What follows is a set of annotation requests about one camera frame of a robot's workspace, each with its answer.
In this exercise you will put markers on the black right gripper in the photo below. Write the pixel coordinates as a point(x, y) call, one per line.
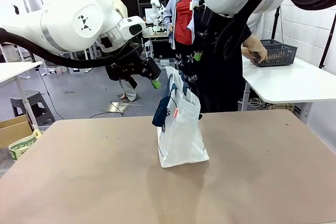
point(206, 30)

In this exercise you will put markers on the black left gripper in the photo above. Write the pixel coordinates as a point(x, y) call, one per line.
point(126, 64)

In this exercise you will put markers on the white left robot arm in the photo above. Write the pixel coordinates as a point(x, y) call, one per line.
point(65, 11)

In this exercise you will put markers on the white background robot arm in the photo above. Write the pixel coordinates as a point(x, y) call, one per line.
point(155, 5)

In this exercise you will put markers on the person's right forearm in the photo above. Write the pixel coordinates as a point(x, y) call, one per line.
point(249, 43)

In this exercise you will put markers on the person's right hand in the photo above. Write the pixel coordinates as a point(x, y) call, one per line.
point(261, 51)

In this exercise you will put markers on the clear plastic storage bin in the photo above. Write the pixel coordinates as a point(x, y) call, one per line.
point(165, 64)

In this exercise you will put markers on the black equipment case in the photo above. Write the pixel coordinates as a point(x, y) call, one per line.
point(162, 48)

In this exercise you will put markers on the person in red shirt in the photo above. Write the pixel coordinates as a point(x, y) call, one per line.
point(183, 24)

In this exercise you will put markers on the person in black clothes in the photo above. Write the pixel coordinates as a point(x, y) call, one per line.
point(225, 82)

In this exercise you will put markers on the metal floor stand base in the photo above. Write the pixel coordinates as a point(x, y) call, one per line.
point(119, 106)

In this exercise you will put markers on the person in beige shirt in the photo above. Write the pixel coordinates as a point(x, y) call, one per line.
point(119, 5)

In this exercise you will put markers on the dark grey plastic basket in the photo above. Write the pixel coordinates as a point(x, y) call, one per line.
point(271, 42)
point(281, 56)

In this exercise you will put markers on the black stand pole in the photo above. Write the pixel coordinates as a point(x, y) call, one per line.
point(275, 24)
point(326, 43)

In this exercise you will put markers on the large white table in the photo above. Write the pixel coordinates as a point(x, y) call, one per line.
point(288, 82)

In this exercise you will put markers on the grey plastic stool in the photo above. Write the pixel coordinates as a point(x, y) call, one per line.
point(34, 103)

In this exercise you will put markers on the small white table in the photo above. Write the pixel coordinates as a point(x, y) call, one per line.
point(13, 72)

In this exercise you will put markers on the white framed board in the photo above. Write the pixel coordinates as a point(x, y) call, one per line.
point(32, 2)

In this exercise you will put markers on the green white printed carton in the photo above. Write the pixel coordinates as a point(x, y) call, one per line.
point(23, 146)

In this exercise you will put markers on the brown cardboard box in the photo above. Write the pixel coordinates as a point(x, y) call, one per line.
point(13, 132)

